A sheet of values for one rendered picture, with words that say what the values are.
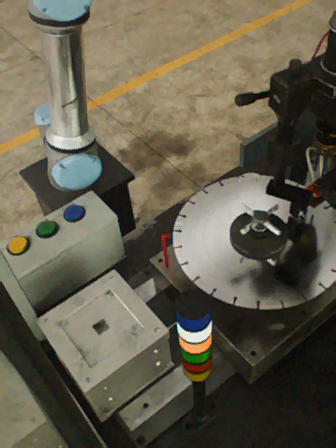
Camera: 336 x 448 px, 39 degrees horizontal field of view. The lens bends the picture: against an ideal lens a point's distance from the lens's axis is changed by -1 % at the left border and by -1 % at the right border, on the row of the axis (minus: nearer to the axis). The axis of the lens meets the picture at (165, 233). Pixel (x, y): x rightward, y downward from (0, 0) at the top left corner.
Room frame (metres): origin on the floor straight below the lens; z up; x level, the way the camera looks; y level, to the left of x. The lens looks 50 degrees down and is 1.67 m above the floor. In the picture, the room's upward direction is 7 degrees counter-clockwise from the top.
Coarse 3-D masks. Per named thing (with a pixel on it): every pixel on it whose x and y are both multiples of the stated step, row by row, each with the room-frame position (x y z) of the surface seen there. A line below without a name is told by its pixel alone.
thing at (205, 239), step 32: (224, 192) 0.70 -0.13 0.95; (256, 192) 0.68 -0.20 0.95; (192, 224) 0.62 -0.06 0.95; (224, 224) 0.61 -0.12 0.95; (288, 224) 0.59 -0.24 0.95; (320, 224) 0.58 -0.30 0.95; (192, 256) 0.54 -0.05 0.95; (224, 256) 0.53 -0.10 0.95; (288, 256) 0.51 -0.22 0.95; (320, 256) 0.50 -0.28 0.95; (224, 288) 0.46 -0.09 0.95; (256, 288) 0.45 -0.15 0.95; (288, 288) 0.44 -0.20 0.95; (320, 288) 0.44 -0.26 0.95
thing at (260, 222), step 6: (276, 204) 0.60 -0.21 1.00; (246, 210) 0.60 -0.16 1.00; (252, 210) 0.59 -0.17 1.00; (270, 210) 0.59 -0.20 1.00; (252, 216) 0.57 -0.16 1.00; (258, 216) 0.57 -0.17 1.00; (264, 216) 0.57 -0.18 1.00; (252, 222) 0.56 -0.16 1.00; (258, 222) 0.56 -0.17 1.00; (264, 222) 0.56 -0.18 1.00; (246, 228) 0.55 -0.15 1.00; (252, 228) 0.55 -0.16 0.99; (258, 228) 0.56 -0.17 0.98; (264, 228) 0.56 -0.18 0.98; (270, 228) 0.55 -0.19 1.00; (276, 228) 0.54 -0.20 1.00
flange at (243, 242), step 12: (240, 216) 0.62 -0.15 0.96; (276, 216) 0.60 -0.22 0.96; (240, 228) 0.58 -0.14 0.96; (240, 240) 0.56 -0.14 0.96; (252, 240) 0.55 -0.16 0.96; (264, 240) 0.55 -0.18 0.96; (276, 240) 0.54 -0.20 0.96; (252, 252) 0.52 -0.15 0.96; (264, 252) 0.52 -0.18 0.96; (276, 252) 0.52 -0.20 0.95
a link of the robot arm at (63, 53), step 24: (48, 0) 0.85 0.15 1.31; (72, 0) 0.86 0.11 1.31; (48, 24) 0.87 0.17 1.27; (72, 24) 0.87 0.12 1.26; (48, 48) 0.89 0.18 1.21; (72, 48) 0.89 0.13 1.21; (48, 72) 0.89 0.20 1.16; (72, 72) 0.88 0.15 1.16; (48, 96) 0.90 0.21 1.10; (72, 96) 0.88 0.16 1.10; (72, 120) 0.88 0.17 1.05; (48, 144) 0.89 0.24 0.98; (72, 144) 0.86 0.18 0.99; (72, 168) 0.84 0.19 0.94; (96, 168) 0.86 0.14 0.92
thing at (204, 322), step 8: (184, 296) 0.32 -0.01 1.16; (192, 296) 0.32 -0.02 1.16; (200, 296) 0.32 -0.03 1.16; (208, 296) 0.32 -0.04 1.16; (176, 304) 0.31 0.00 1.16; (184, 304) 0.31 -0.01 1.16; (192, 304) 0.31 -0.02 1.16; (200, 304) 0.31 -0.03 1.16; (208, 304) 0.31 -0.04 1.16; (176, 312) 0.31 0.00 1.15; (184, 312) 0.30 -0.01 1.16; (192, 312) 0.30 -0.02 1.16; (200, 312) 0.30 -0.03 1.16; (208, 312) 0.30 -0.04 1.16; (184, 320) 0.29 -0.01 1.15; (192, 320) 0.29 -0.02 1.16; (200, 320) 0.29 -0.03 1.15; (208, 320) 0.30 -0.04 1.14; (184, 328) 0.29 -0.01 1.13; (192, 328) 0.29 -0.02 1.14; (200, 328) 0.29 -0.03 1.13
